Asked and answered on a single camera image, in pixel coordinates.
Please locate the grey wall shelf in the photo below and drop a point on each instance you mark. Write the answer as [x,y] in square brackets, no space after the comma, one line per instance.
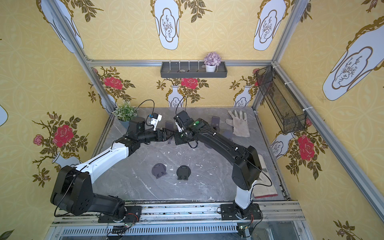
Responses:
[191,69]

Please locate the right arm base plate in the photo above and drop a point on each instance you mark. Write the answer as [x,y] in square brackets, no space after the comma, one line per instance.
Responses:
[234,212]

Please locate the black wire mesh basket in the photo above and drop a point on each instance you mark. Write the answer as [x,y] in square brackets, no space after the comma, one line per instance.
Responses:
[284,106]

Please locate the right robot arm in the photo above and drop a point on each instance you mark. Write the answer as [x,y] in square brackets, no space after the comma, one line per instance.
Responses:
[245,161]

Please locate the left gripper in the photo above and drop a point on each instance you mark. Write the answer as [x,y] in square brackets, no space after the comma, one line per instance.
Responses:
[160,134]

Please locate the grey work glove back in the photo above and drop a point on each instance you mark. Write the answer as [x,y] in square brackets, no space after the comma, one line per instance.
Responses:
[239,122]

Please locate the cream leather work glove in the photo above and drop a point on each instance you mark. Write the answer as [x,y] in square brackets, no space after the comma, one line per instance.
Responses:
[264,187]

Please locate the purple flower white pot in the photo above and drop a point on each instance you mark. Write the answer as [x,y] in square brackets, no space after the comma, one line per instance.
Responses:
[212,60]

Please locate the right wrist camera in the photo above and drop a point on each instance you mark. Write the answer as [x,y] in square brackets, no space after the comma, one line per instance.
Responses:
[178,124]

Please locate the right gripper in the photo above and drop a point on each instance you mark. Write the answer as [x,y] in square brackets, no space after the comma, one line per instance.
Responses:
[177,137]

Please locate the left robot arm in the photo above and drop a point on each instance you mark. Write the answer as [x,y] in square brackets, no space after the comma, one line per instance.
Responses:
[73,190]

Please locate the black phone stand front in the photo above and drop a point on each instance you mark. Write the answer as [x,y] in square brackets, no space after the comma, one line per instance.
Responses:
[183,172]

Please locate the aluminium frame rail front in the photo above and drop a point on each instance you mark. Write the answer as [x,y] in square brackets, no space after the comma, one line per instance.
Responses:
[281,220]

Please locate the purple phone stand front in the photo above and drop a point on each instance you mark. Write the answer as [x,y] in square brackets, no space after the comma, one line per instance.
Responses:
[159,170]

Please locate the green plant blue pot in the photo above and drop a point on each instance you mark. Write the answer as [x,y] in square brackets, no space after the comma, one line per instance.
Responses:
[124,113]

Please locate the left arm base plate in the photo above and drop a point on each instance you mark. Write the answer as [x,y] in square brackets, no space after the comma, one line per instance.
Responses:
[132,215]

